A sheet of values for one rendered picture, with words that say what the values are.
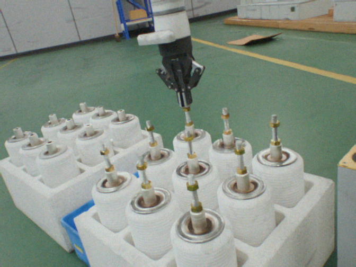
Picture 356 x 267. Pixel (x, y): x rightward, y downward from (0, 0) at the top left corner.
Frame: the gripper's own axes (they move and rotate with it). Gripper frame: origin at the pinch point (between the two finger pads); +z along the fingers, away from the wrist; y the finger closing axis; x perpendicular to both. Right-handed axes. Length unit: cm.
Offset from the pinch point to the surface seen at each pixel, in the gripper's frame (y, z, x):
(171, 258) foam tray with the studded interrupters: -13.8, 17.3, 29.3
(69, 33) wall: 515, 6, -344
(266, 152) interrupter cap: -20.6, 9.8, 3.1
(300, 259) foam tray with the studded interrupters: -29.4, 25.5, 12.9
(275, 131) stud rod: -23.2, 4.2, 4.4
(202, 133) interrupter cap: -2.3, 9.7, -1.8
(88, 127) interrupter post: 30.2, 7.1, 7.4
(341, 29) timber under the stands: 17, 31, -264
